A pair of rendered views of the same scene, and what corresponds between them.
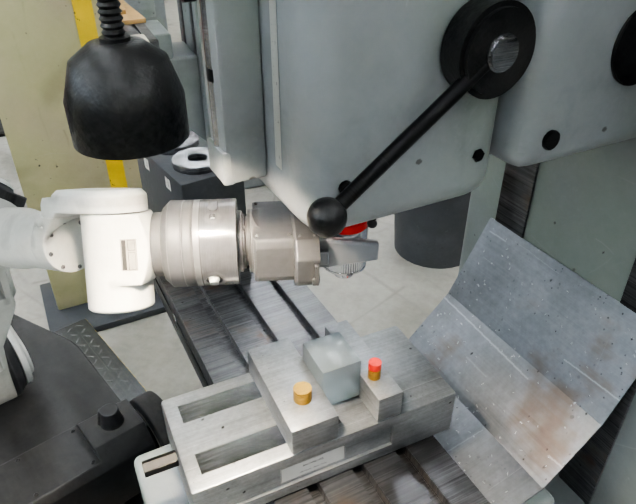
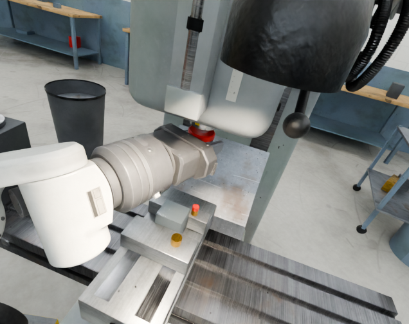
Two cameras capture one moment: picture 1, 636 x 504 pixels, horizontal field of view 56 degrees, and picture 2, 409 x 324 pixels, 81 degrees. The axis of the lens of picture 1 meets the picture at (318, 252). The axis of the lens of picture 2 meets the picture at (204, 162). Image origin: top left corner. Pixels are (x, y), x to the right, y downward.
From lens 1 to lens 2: 41 cm
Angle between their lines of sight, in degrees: 44
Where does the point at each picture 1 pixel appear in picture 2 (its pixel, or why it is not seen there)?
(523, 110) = not seen: hidden behind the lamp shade
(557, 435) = (242, 204)
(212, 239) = (158, 166)
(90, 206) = (46, 170)
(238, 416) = (138, 274)
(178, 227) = (133, 164)
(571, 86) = not seen: hidden behind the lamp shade
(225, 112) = (210, 59)
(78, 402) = not seen: outside the picture
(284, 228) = (186, 146)
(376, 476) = (204, 260)
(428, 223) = (80, 139)
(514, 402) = (219, 199)
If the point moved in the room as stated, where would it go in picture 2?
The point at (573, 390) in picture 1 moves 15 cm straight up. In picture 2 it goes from (240, 185) to (254, 147)
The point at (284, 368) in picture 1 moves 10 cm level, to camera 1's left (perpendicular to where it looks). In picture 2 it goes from (151, 232) to (105, 259)
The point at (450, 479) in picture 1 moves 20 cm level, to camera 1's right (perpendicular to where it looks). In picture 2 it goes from (229, 242) to (266, 211)
